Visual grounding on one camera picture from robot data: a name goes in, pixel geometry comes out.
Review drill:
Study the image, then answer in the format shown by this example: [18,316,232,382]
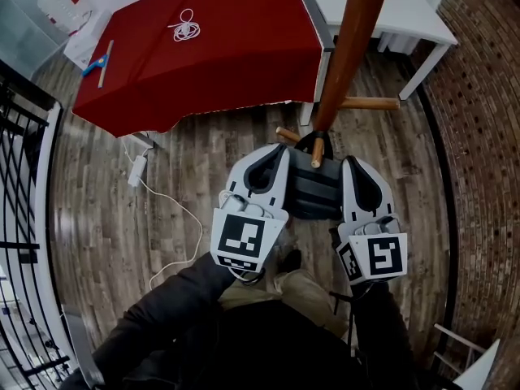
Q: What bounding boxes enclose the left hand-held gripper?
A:
[210,143,291,274]

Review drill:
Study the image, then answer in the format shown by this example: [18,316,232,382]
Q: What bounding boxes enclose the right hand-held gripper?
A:
[329,155,409,287]

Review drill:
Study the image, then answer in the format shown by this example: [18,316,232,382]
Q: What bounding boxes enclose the wooden coat rack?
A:
[275,0,401,169]

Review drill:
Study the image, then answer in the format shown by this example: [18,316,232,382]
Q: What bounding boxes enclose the person's left forearm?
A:
[59,252,245,390]

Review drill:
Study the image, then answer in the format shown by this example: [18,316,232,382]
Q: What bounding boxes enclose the person's right forearm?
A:
[348,279,422,390]

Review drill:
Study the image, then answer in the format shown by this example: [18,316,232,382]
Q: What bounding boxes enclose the person's dark shoe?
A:
[279,249,303,276]

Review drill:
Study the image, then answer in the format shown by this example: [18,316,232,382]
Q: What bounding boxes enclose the red tablecloth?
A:
[71,0,326,139]

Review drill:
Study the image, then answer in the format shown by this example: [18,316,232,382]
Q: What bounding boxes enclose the grey table leg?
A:
[130,131,156,150]

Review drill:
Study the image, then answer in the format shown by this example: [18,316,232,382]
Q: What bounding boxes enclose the person's khaki trousers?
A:
[219,269,351,339]

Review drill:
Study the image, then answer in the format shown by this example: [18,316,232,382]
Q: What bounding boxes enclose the white power adapter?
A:
[127,154,149,189]

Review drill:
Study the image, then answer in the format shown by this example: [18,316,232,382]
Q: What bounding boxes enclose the person's dark jacket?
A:
[121,298,369,390]

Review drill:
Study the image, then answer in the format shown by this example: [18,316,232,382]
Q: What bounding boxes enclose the white table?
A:
[291,0,460,126]

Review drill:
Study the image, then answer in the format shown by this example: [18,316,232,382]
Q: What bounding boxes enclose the blue and wooden squeegee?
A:
[81,39,115,89]

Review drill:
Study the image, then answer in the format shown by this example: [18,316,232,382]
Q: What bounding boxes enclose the white wooden chair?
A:
[429,322,503,390]

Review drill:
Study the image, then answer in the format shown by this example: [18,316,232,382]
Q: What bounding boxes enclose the white cardboard box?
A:
[63,9,113,71]

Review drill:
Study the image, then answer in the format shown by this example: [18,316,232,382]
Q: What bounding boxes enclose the black metal railing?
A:
[0,59,75,390]

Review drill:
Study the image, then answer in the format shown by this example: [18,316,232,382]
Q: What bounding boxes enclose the white box with red marks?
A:
[35,0,95,37]

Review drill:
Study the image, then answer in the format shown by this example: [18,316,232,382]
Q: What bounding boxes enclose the long white power cable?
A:
[120,136,205,292]

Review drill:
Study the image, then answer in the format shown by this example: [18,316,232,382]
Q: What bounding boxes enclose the black gripper strap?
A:
[327,289,361,359]

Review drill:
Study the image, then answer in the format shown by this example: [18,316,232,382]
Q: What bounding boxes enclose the coiled white cable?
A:
[167,8,202,43]

